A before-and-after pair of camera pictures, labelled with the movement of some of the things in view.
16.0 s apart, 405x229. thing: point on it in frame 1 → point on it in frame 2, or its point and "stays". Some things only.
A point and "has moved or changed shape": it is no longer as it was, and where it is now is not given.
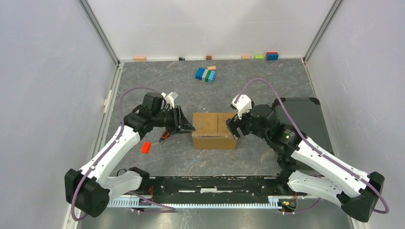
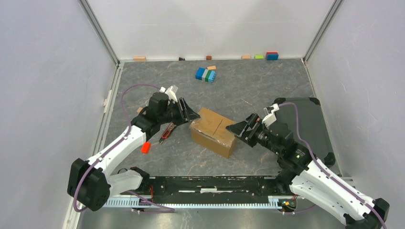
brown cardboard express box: (211, 131) has moved or changed shape
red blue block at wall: (272, 56) stays
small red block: (145, 147) stays
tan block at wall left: (139, 58) stays
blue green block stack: (205, 75) stays
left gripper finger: (184, 124) → (188, 114)
